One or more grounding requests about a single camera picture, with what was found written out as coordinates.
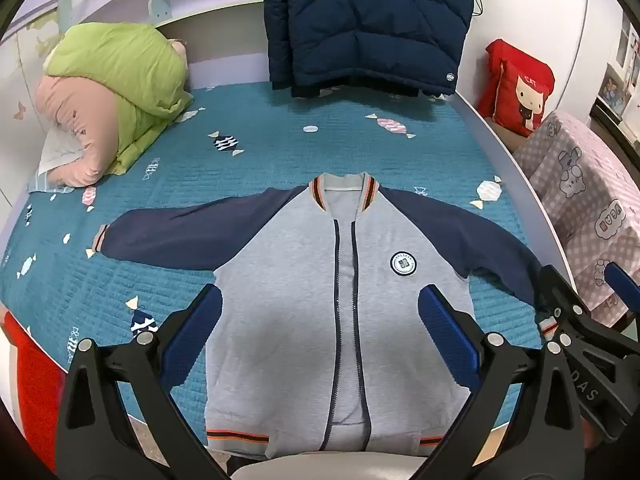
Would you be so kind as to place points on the pink checked bear print cloth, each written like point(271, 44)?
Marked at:
point(575, 180)

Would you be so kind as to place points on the teal candy print bed blanket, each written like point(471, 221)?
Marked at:
point(250, 135)

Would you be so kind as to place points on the wall poster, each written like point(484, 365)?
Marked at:
point(612, 90)

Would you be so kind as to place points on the beige box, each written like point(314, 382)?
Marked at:
point(505, 135)

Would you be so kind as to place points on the red cat cushion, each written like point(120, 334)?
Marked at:
point(520, 90)

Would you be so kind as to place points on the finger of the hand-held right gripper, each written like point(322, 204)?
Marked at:
point(565, 305)
point(622, 280)

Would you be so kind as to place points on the navy puffer jacket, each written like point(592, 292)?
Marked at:
point(365, 25)

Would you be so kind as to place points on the grey navy zip jacket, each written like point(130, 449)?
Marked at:
point(290, 270)

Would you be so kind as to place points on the red box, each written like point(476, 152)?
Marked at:
point(35, 385)

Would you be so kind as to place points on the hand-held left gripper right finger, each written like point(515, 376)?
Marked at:
point(445, 335)

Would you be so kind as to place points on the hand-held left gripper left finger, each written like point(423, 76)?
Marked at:
point(192, 335)

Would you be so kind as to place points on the white patterned pillow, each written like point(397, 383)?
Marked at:
point(52, 160)

